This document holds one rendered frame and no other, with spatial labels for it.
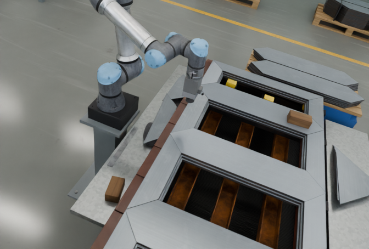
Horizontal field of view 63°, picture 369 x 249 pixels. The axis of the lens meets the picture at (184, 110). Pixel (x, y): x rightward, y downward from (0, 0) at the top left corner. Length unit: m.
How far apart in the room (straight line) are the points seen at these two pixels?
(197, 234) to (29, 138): 1.77
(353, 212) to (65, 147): 1.94
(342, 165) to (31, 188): 1.91
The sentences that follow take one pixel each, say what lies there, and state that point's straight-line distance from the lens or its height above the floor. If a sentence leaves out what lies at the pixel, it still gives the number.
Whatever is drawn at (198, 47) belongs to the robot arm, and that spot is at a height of 1.29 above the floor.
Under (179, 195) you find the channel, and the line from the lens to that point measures 1.44.
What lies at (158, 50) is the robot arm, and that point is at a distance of 1.20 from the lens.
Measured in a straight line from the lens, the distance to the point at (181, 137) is 1.43.
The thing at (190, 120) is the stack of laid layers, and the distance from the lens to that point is 1.52.
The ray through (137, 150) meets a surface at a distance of 1.57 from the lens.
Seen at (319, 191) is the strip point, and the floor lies 0.85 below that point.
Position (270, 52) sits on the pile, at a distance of 2.37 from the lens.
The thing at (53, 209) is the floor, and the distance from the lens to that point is 2.20.
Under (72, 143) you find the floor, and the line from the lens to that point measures 2.53.
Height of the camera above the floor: 1.87
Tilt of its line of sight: 40 degrees down
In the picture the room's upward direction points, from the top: 13 degrees clockwise
